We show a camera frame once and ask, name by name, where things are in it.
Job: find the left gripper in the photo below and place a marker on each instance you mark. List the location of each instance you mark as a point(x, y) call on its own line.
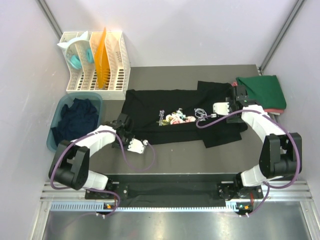
point(129, 137)

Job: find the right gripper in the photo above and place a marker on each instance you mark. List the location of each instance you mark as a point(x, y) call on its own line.
point(235, 119)

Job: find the black t shirt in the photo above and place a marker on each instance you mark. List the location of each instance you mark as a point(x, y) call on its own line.
point(172, 116)

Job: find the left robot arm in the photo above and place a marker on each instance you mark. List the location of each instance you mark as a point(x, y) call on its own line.
point(70, 165)

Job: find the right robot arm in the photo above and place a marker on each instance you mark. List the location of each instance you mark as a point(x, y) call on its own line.
point(280, 160)

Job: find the folded green t shirt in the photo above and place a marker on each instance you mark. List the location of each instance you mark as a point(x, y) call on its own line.
point(265, 89)

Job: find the teal plastic bin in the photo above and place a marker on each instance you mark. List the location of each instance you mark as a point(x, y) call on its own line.
point(68, 99)

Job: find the folded pink t shirt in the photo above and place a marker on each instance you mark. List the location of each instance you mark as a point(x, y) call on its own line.
point(274, 111)

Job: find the navy blue t shirt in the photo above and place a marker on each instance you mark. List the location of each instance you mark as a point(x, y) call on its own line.
point(77, 120)

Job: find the white file organizer rack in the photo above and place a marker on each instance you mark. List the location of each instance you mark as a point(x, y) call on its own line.
point(85, 79)

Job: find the orange plastic folder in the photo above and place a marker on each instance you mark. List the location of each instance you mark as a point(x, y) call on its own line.
point(102, 62)

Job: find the teal cat ear headphones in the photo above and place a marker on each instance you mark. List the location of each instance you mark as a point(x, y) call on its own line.
point(73, 59)

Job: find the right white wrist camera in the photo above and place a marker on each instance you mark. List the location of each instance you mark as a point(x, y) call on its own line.
point(220, 109)

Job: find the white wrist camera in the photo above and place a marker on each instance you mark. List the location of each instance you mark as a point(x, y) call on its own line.
point(137, 146)
point(220, 109)

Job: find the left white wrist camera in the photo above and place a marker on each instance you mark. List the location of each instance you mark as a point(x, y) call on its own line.
point(137, 146)

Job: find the aluminium frame rail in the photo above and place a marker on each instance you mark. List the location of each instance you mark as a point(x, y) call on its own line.
point(297, 192)

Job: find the white cable duct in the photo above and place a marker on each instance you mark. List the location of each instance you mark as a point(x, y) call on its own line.
point(68, 206)

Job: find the right corner aluminium post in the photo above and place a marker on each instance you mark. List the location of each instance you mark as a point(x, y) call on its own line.
point(289, 20)

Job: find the corner aluminium post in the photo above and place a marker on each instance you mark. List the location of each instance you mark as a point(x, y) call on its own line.
point(289, 20)
point(49, 15)

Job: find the left corner aluminium post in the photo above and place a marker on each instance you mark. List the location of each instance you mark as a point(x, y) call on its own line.
point(49, 15)

